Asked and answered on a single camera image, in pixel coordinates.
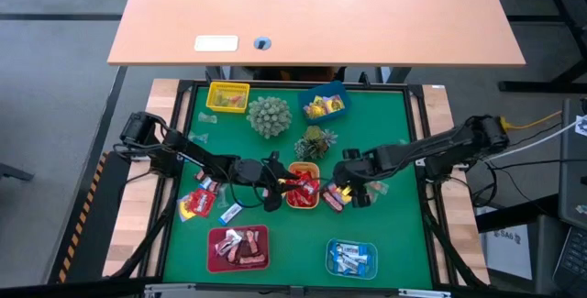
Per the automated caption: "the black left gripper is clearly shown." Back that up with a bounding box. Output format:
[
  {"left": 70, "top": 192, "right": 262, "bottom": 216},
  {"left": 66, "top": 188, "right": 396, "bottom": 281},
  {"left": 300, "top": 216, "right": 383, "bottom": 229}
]
[{"left": 260, "top": 150, "right": 305, "bottom": 213}]

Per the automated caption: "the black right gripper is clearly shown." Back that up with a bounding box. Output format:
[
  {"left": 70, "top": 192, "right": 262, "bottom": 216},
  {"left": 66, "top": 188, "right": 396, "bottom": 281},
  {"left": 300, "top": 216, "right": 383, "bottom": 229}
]
[{"left": 333, "top": 149, "right": 382, "bottom": 209}]

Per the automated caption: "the yellow candy packet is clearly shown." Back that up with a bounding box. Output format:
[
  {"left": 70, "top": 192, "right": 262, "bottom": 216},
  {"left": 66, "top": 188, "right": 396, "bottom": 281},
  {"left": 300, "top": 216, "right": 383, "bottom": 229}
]
[
  {"left": 305, "top": 103, "right": 327, "bottom": 120},
  {"left": 177, "top": 193, "right": 198, "bottom": 224}
]

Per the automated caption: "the silver candy bar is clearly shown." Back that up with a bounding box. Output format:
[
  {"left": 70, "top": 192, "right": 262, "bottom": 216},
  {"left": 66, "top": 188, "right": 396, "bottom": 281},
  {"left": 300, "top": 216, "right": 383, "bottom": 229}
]
[{"left": 215, "top": 229, "right": 242, "bottom": 257}]

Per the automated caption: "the orange plastic bin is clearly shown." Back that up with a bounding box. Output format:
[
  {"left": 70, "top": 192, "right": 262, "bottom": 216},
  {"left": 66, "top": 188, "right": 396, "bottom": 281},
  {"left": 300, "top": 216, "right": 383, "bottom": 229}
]
[{"left": 284, "top": 160, "right": 321, "bottom": 210}]

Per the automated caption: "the mixed succulent potted plant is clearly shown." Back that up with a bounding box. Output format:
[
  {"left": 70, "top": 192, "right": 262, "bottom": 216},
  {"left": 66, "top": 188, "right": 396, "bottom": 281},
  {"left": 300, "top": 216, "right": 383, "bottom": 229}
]
[{"left": 294, "top": 125, "right": 339, "bottom": 161}]

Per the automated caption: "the round pale green plant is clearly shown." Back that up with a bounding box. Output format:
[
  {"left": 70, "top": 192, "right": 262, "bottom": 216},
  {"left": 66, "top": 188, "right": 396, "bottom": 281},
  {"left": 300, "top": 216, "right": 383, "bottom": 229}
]
[{"left": 246, "top": 95, "right": 294, "bottom": 139}]

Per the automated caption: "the blue plastic bin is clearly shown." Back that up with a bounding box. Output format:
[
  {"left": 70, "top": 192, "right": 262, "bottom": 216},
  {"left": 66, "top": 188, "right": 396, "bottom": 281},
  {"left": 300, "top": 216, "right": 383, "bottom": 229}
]
[{"left": 297, "top": 80, "right": 353, "bottom": 125}]

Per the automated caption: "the teal plastic bin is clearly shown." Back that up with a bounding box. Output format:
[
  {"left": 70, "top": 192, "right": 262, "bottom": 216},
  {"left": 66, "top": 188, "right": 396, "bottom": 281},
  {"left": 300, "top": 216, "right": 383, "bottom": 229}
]
[{"left": 326, "top": 237, "right": 381, "bottom": 281}]

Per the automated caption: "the red plastic bin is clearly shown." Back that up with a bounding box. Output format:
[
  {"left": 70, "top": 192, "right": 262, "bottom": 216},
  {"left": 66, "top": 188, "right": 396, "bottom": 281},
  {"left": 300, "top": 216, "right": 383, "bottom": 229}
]
[{"left": 206, "top": 225, "right": 271, "bottom": 275}]

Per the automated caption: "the yellow mesh basket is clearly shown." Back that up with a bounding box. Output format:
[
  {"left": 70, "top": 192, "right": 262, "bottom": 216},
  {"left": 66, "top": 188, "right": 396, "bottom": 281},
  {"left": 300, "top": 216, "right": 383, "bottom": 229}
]
[{"left": 205, "top": 82, "right": 251, "bottom": 115}]

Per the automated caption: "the white rectangular desk plate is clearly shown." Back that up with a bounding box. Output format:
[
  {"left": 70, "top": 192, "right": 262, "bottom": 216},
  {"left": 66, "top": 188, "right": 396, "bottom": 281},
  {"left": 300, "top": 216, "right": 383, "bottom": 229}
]
[{"left": 194, "top": 35, "right": 239, "bottom": 53}]

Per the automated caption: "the beige wooden desk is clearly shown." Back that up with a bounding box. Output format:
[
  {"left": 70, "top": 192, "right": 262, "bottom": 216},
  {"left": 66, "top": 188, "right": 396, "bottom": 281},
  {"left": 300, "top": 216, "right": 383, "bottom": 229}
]
[{"left": 106, "top": 0, "right": 526, "bottom": 68}]

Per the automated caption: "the white cardboard box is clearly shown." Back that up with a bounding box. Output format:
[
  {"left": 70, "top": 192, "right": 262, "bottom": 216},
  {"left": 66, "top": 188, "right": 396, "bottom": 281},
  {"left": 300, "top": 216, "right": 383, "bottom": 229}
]
[{"left": 483, "top": 224, "right": 536, "bottom": 281}]

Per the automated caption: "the black yellow hazard tape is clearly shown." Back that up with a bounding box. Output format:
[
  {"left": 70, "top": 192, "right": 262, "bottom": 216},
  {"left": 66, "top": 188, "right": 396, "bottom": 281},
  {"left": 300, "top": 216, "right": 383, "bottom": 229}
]
[{"left": 57, "top": 168, "right": 103, "bottom": 285}]

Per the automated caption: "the black computer case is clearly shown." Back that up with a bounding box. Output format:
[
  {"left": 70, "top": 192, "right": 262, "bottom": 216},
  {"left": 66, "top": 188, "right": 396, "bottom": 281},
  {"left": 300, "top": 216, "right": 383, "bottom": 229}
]
[{"left": 558, "top": 98, "right": 587, "bottom": 230}]

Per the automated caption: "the black keyboard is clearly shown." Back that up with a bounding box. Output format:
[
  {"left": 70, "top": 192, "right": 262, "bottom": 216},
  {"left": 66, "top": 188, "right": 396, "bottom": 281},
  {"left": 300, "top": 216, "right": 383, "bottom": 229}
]
[{"left": 552, "top": 225, "right": 587, "bottom": 295}]

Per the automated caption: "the black furniture leg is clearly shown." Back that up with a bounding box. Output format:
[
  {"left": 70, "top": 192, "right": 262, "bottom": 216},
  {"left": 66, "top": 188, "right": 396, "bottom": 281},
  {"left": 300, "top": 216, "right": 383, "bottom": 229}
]
[{"left": 0, "top": 162, "right": 36, "bottom": 183}]

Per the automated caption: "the black table frame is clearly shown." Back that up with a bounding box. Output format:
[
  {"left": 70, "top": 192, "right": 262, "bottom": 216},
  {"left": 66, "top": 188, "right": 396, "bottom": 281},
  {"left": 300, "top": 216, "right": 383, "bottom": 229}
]
[{"left": 137, "top": 79, "right": 460, "bottom": 298}]

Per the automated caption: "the silver metal bracket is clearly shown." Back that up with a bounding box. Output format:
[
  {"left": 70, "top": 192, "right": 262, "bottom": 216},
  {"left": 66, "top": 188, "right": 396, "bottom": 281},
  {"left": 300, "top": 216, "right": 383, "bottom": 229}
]
[
  {"left": 397, "top": 287, "right": 453, "bottom": 298},
  {"left": 144, "top": 282, "right": 197, "bottom": 298}
]

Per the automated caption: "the yellow extension cord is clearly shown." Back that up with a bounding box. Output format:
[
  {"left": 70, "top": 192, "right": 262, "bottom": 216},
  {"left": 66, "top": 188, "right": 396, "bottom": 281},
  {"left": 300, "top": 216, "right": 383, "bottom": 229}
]
[{"left": 497, "top": 109, "right": 564, "bottom": 134}]

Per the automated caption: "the white cable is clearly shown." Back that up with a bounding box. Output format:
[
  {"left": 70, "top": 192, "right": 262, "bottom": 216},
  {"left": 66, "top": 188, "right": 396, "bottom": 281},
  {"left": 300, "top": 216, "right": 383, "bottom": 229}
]
[{"left": 502, "top": 116, "right": 581, "bottom": 156}]

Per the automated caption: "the black power cable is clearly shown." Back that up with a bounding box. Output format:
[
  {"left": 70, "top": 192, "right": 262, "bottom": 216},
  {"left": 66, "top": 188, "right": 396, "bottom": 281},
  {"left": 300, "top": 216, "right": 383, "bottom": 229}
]
[{"left": 458, "top": 150, "right": 565, "bottom": 211}]

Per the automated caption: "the black desk frame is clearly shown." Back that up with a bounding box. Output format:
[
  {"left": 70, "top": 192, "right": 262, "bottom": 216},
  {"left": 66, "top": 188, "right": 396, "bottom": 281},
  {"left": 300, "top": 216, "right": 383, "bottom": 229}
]
[{"left": 486, "top": 0, "right": 587, "bottom": 95}]

